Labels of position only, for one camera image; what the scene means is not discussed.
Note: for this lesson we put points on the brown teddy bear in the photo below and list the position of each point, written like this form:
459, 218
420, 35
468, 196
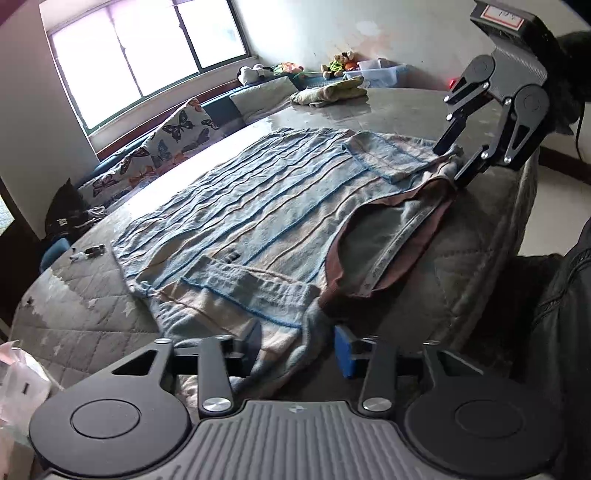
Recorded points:
340, 63

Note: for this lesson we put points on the green orange plush toy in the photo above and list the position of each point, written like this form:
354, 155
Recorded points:
288, 68

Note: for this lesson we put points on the grey cushion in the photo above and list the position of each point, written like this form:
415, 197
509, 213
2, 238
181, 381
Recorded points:
263, 97

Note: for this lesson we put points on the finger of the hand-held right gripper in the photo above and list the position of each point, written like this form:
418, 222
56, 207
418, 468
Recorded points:
466, 173
447, 136

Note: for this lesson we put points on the grey quilted table cover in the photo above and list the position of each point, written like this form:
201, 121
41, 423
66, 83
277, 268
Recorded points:
466, 277

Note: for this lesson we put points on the translucent plastic storage box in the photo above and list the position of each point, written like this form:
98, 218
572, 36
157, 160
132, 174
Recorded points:
378, 74

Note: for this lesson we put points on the window with dark frame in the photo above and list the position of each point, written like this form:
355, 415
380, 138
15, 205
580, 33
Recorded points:
138, 46

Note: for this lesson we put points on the person's right forearm dark sleeve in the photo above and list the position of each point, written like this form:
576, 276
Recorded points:
570, 78

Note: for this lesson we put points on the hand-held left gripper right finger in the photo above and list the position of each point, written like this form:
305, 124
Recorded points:
345, 353

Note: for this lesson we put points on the pink white plastic bag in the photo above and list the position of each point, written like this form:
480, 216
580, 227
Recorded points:
21, 387

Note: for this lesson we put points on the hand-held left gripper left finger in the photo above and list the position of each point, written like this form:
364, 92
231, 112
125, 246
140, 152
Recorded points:
251, 344

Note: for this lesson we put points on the white plush toy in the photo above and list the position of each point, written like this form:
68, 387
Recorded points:
253, 73

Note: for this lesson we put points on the small dark clips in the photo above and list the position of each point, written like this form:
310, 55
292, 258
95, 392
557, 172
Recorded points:
87, 253

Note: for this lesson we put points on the black bag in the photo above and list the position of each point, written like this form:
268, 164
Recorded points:
64, 212

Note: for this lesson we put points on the person's dark pants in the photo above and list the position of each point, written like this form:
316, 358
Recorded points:
563, 332

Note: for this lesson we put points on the blue striped sweater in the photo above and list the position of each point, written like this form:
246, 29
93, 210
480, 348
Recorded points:
258, 207

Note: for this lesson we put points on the butterfly print cushion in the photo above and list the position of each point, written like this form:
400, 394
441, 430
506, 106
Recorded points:
171, 143

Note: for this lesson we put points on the blue window bench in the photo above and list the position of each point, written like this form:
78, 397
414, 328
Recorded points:
115, 161

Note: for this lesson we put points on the folded yellow-green clothes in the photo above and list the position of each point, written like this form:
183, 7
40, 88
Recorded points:
330, 93

